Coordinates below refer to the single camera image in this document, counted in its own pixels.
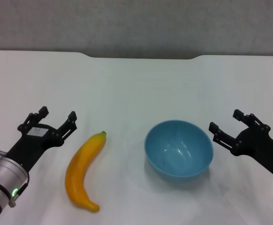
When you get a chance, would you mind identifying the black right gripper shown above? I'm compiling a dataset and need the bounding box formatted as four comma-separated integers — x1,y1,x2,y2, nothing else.
208,108,273,178

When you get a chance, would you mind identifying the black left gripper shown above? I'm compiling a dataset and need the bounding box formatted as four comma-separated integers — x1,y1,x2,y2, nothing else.
7,106,78,173

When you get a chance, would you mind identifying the yellow banana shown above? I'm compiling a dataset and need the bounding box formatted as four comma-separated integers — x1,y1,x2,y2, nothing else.
65,130,108,213

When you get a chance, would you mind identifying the blue bowl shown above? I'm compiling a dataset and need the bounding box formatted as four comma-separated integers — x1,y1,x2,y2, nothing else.
144,120,214,180

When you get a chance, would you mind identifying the left arm cable with plug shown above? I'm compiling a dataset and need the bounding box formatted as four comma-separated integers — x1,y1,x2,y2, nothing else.
8,173,30,208

